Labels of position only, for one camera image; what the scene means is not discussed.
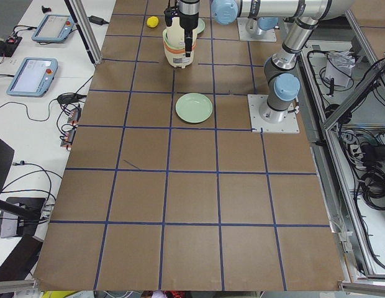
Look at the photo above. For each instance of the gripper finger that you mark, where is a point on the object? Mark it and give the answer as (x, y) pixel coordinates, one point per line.
(188, 42)
(170, 13)

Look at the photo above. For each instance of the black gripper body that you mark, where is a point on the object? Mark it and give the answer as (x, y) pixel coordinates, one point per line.
(189, 19)

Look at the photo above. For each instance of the white rice cooker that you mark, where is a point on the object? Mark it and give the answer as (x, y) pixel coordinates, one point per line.
(174, 47)

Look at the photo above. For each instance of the right green plate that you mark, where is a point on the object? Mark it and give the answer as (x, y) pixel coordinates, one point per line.
(201, 26)

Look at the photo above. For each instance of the green plate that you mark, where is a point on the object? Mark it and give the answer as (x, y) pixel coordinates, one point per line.
(201, 26)
(194, 108)

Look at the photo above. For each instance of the yellow toy pepper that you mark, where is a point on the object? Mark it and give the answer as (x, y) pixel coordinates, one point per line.
(152, 22)

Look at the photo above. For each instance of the left green plate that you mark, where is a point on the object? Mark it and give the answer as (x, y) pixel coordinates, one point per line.
(194, 108)

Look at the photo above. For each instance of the black power adapter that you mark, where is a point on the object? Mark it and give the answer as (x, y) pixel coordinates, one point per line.
(97, 20)

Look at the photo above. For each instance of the far teach pendant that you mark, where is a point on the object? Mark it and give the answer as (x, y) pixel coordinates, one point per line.
(54, 28)

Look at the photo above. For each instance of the teach pendant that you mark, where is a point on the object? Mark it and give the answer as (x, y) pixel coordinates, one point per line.
(54, 28)
(33, 78)

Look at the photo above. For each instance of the near teach pendant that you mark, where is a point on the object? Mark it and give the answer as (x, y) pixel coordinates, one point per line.
(33, 78)

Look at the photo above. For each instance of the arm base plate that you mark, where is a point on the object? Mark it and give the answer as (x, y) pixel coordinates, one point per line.
(265, 120)
(270, 36)

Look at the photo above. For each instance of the aluminium frame post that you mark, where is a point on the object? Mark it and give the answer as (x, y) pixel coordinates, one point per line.
(86, 32)

